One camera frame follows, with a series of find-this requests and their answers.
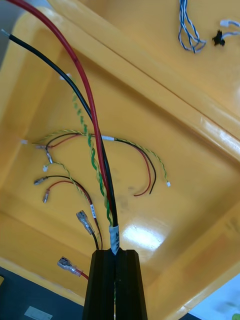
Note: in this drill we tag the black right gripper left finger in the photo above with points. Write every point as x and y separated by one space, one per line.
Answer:
100 285

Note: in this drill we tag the yellow-orange plastic bin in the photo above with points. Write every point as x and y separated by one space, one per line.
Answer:
175 200
155 27

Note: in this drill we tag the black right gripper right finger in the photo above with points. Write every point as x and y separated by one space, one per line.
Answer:
130 285

